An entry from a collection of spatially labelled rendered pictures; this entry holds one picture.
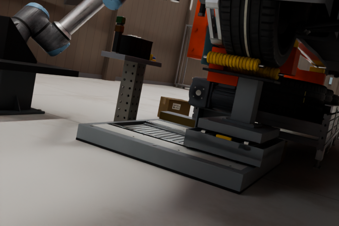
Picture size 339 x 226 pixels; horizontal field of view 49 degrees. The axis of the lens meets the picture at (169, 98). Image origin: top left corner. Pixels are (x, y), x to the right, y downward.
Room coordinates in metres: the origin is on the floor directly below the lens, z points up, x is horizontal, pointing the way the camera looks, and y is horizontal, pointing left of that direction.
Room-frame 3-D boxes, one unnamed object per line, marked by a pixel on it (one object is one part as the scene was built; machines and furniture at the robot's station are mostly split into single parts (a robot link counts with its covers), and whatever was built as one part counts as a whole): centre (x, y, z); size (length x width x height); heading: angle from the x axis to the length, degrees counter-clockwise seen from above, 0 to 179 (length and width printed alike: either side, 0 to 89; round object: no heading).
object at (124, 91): (2.32, 0.25, 0.21); 0.10 x 0.10 x 0.42; 63
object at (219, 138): (1.80, -0.37, 0.13); 0.50 x 0.36 x 0.10; 153
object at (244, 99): (1.80, -0.37, 0.32); 0.40 x 0.30 x 0.28; 153
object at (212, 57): (1.73, -0.26, 0.51); 0.29 x 0.06 x 0.06; 63
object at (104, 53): (2.29, 0.27, 0.44); 0.43 x 0.17 x 0.03; 153
